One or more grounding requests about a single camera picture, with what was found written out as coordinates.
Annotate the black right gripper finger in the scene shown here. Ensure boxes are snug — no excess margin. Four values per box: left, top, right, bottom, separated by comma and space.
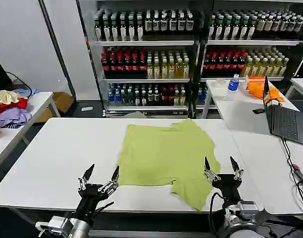
203, 156, 221, 183
230, 156, 244, 180

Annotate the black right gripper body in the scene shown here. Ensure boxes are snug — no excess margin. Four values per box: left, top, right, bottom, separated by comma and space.
211, 174, 243, 204

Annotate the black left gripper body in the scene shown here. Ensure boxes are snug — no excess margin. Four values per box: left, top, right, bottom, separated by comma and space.
74, 183, 111, 224

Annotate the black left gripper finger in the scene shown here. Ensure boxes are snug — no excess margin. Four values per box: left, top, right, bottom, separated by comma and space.
98, 166, 120, 194
78, 164, 95, 190

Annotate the lime green shirt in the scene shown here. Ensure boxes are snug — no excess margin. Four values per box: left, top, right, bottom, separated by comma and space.
116, 118, 222, 212

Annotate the white table with bottle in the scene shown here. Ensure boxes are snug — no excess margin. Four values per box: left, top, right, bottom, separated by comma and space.
201, 78, 301, 136

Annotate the red and black plug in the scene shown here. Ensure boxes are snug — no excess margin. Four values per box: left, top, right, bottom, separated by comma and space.
292, 163, 303, 191

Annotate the dark grey open laptop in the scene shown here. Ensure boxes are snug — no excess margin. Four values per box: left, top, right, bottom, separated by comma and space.
262, 75, 303, 147

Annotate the grey chair back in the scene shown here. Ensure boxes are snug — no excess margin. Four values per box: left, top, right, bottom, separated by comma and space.
122, 111, 148, 119

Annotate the brown cardboard box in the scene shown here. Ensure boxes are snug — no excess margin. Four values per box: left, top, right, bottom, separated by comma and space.
34, 91, 74, 123

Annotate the clear blue-label water bottle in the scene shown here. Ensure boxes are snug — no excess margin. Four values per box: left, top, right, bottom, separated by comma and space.
226, 73, 240, 101

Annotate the orange cloth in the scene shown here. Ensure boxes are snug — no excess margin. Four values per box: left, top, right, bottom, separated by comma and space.
247, 76, 285, 104

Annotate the white table with clothes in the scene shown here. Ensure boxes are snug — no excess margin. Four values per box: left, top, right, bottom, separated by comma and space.
0, 91, 61, 174

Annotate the purple cloth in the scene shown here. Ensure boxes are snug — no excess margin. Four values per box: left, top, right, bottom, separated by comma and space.
0, 107, 33, 129

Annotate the light blue cloth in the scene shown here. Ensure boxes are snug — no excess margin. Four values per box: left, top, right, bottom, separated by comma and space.
13, 88, 41, 99

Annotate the red cloth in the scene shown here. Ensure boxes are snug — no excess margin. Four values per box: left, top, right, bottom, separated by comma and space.
0, 97, 29, 116

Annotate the white corner table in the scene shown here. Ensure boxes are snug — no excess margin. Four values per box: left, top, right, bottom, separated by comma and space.
285, 77, 303, 101

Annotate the beige cloth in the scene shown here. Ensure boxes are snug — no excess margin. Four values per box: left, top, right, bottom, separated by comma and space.
0, 90, 20, 105

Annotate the bottle shelf with white boards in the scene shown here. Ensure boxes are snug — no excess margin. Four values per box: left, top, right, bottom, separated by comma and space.
76, 0, 206, 119
195, 0, 303, 118

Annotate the black slanted pole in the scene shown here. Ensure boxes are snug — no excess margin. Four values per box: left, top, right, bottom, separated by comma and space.
38, 0, 78, 103

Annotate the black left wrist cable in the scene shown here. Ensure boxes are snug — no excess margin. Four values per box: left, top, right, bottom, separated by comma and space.
93, 201, 115, 214

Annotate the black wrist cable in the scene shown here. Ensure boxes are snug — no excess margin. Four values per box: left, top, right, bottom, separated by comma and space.
93, 201, 115, 214
209, 192, 228, 238

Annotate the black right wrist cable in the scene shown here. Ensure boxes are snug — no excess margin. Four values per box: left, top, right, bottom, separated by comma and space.
209, 192, 228, 238

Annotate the black laptop cable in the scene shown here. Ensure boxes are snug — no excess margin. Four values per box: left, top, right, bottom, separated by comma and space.
280, 137, 303, 220

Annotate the thin black cable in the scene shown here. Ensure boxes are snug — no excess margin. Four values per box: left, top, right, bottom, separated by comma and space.
5, 71, 33, 100

